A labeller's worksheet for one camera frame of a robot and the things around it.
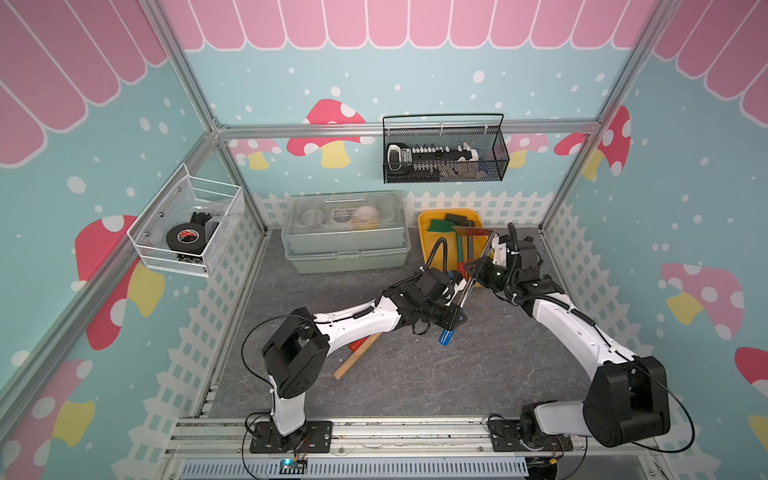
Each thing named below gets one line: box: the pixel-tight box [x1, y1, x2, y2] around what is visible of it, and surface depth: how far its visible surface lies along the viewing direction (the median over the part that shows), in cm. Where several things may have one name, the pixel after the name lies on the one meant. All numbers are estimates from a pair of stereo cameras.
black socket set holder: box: [387, 142, 479, 177], surface depth 89 cm
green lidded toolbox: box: [281, 190, 411, 274], surface depth 100 cm
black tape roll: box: [166, 222, 207, 254], surface depth 71 cm
